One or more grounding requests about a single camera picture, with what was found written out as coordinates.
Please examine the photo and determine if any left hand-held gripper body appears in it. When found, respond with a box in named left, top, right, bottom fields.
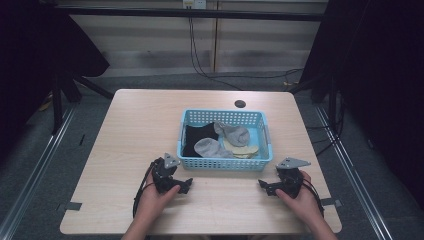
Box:
left=151, top=152, right=182, bottom=195

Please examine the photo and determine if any black wall cable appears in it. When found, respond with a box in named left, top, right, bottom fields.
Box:
left=188, top=16, right=304, bottom=92

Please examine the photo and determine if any black metal stand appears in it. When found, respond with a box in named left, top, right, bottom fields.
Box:
left=49, top=71, right=115, bottom=136
left=288, top=74, right=341, bottom=134

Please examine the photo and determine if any person's left hand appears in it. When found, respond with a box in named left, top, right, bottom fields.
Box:
left=136, top=173, right=181, bottom=225

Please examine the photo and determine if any black curtain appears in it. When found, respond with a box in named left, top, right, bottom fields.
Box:
left=0, top=0, right=111, bottom=161
left=298, top=0, right=424, bottom=211

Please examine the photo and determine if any person's right hand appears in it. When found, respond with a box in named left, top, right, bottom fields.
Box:
left=274, top=170, right=325, bottom=231

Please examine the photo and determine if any light blue plastic basket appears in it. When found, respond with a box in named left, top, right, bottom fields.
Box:
left=176, top=108, right=274, bottom=172

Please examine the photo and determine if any beige sock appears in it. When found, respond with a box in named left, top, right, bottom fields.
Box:
left=222, top=138, right=260, bottom=160

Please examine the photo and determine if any grey tape strip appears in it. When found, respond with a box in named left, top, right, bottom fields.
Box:
left=320, top=197, right=343, bottom=207
left=56, top=201, right=83, bottom=212

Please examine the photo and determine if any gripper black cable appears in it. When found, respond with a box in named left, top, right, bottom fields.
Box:
left=132, top=160, right=157, bottom=219
left=301, top=178, right=326, bottom=218

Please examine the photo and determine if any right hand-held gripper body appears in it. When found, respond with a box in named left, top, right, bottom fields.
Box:
left=275, top=156, right=312, bottom=199

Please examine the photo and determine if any grey sock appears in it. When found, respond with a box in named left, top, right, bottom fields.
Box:
left=193, top=137, right=235, bottom=159
left=213, top=121, right=251, bottom=148

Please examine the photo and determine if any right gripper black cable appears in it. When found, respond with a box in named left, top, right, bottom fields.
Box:
left=301, top=178, right=326, bottom=218

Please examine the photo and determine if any black sock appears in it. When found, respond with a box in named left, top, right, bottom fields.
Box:
left=181, top=122, right=220, bottom=158

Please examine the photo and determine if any white wall socket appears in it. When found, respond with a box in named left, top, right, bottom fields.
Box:
left=181, top=0, right=208, bottom=10

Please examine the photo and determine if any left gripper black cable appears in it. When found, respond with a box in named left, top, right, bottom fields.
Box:
left=132, top=160, right=157, bottom=219

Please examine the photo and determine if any black floor cable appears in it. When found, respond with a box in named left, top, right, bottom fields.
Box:
left=306, top=93, right=346, bottom=158

